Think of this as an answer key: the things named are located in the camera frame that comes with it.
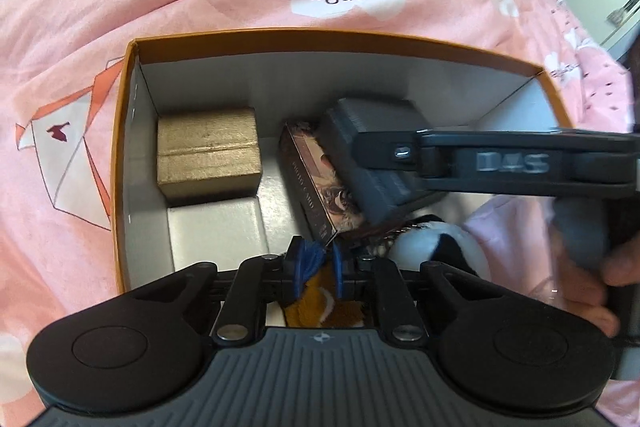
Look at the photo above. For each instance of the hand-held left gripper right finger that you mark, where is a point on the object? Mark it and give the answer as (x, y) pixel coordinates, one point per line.
(339, 272)

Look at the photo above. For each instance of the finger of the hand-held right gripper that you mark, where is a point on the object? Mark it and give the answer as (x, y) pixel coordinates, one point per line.
(395, 152)

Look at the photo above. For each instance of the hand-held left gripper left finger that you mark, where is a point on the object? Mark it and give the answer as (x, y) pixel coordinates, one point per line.
(296, 269)

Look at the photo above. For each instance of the blue tassel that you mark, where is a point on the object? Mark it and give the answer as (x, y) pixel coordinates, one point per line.
(312, 259)

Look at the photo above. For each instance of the mustard plush toy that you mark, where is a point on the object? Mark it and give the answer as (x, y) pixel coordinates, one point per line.
(320, 304)

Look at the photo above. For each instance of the dark grey ribbed box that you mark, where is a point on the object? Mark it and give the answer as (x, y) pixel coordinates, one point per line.
(375, 117)

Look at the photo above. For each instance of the brown patterned card box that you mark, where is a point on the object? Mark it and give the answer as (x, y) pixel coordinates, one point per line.
(312, 177)

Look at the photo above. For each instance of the orange cardboard box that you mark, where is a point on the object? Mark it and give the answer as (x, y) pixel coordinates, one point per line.
(300, 79)

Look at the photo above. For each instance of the person's right hand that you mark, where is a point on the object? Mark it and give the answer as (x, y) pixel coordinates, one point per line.
(585, 302)

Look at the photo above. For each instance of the black and white plush toy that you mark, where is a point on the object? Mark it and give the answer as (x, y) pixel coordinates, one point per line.
(425, 247)

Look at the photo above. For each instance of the gold box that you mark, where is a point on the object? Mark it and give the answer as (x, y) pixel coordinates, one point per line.
(207, 152)

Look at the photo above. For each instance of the pink printed blanket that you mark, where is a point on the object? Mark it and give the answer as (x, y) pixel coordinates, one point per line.
(75, 32)

